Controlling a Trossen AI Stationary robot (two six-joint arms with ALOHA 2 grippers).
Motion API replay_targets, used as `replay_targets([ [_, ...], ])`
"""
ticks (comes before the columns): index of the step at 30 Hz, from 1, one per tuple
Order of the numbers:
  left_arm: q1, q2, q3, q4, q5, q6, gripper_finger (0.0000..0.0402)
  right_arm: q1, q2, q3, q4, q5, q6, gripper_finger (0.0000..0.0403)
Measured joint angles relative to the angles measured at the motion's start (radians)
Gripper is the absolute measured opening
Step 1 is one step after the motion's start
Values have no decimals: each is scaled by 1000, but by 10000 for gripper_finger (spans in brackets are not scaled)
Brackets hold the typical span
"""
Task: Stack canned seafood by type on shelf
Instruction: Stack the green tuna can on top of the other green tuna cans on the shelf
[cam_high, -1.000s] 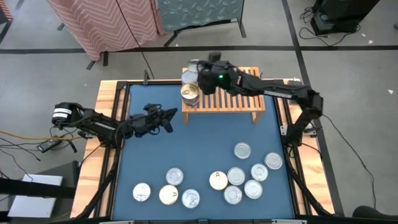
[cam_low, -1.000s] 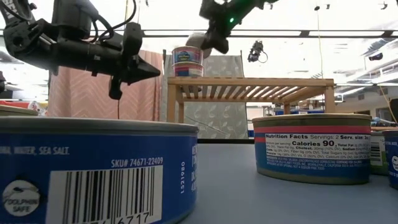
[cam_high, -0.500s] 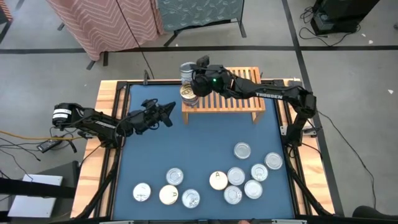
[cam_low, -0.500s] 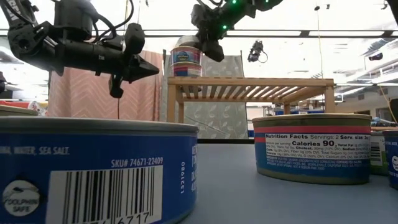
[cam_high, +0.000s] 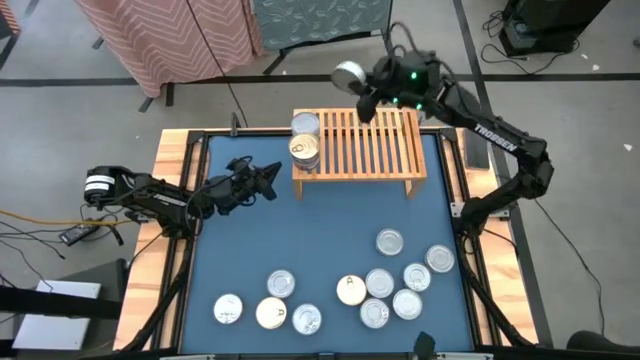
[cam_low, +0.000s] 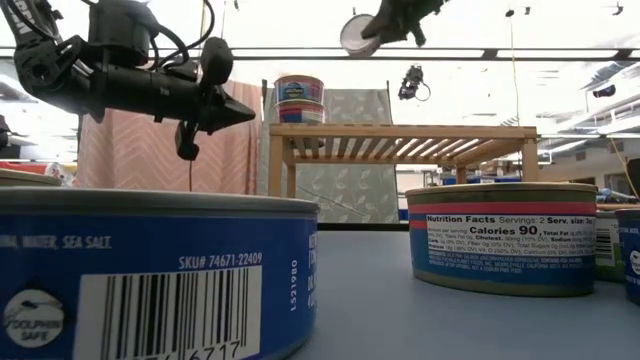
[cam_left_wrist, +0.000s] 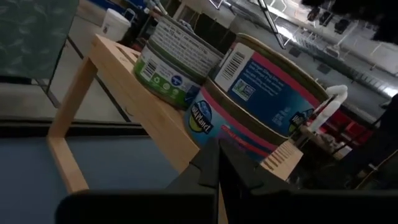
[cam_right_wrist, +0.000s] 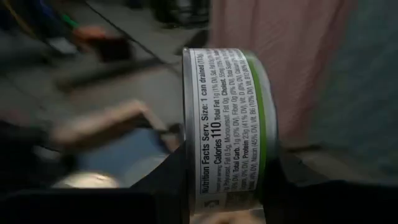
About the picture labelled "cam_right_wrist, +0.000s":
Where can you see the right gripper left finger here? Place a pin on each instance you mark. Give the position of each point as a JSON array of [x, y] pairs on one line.
[[93, 208]]

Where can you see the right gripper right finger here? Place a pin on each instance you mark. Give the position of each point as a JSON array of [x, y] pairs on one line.
[[326, 205]]

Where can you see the gold-lid salmon can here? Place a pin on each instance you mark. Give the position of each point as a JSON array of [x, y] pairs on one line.
[[87, 181]]

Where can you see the green-label tuna can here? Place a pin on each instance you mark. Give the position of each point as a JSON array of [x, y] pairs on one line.
[[227, 124]]

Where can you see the green leaf-pattern cloth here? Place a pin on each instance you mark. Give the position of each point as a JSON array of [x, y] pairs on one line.
[[373, 93]]

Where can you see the pink chevron cloth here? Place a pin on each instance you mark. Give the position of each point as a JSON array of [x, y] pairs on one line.
[[295, 62]]

